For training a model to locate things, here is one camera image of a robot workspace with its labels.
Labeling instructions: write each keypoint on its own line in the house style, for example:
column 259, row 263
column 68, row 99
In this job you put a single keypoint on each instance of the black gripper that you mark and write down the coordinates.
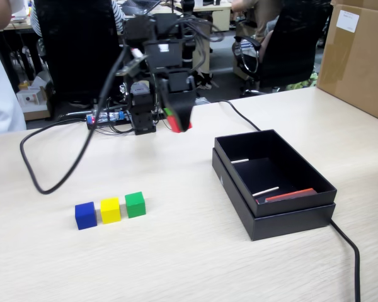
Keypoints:
column 181, row 81

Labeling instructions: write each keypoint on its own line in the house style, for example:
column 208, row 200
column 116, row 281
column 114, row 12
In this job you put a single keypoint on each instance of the red cube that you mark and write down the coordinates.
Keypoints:
column 173, row 124

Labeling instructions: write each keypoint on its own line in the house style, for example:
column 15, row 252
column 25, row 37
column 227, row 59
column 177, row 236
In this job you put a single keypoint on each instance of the green cube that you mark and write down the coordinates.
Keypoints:
column 135, row 206

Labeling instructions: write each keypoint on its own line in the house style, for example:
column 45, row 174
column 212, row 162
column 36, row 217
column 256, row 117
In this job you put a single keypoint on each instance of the yellow cube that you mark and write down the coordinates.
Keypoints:
column 110, row 211

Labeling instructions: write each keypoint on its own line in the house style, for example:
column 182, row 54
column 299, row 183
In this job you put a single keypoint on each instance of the blue cube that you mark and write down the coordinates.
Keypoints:
column 85, row 217

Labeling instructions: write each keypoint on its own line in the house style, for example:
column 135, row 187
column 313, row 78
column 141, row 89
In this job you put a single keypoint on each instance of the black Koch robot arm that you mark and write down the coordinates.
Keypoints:
column 141, row 104

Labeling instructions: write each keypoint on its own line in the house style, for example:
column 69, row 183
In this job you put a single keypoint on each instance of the white product box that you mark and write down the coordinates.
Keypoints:
column 30, row 100

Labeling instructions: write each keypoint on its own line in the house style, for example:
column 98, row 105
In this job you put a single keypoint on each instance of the black cardboard box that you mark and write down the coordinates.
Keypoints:
column 296, row 206

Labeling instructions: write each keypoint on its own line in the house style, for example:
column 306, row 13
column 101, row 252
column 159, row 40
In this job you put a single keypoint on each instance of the black open box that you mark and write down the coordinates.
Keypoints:
column 293, row 226

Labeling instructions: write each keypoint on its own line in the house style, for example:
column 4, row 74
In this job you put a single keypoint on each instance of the large brown cardboard box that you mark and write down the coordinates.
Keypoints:
column 359, row 69

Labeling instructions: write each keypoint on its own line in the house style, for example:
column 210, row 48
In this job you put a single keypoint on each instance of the controller board with red LED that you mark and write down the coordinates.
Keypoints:
column 93, row 120

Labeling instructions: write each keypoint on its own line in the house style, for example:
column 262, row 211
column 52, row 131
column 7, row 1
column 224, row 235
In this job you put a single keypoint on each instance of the short white stick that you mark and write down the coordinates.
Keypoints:
column 240, row 161

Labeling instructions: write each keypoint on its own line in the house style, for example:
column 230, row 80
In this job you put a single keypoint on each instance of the beige office desk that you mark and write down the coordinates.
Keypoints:
column 220, row 15

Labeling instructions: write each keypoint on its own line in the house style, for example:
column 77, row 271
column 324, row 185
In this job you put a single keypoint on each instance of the black cylindrical pole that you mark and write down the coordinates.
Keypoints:
column 187, row 4

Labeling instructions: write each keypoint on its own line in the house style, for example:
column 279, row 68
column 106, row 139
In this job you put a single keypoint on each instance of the person in striped shirt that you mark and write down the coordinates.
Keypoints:
column 118, row 15

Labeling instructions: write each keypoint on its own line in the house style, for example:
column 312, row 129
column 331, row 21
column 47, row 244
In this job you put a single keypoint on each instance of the open black laptop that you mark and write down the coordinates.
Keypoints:
column 138, row 4

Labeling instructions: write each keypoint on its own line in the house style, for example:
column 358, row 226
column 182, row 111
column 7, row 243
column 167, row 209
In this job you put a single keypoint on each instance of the black mesh office chair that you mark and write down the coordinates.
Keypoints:
column 78, row 47

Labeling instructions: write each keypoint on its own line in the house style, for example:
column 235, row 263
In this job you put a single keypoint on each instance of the seated person khaki trousers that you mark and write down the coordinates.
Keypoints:
column 264, row 19

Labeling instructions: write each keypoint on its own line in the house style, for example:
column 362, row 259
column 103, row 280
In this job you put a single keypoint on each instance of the long white stick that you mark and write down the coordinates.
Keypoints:
column 266, row 191

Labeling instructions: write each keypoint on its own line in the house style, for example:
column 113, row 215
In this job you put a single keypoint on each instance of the green patterned fabric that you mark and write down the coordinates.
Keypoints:
column 302, row 83

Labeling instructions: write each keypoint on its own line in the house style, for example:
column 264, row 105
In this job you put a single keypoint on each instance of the open brown carton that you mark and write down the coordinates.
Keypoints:
column 37, row 115

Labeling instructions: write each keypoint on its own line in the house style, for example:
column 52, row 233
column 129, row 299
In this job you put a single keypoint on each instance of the black office chair with armrest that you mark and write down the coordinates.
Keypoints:
column 296, row 41

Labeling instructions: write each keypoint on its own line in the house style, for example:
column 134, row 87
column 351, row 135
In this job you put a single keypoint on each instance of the flat red block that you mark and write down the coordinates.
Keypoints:
column 289, row 195

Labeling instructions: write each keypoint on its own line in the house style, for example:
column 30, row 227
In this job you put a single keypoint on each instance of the person in white shirt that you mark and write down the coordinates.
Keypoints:
column 0, row 94

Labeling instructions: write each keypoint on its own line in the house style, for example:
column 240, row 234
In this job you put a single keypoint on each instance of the white shipping label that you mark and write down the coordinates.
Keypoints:
column 348, row 20

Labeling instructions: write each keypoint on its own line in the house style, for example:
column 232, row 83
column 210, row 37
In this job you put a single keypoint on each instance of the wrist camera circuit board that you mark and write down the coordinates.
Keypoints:
column 134, row 63

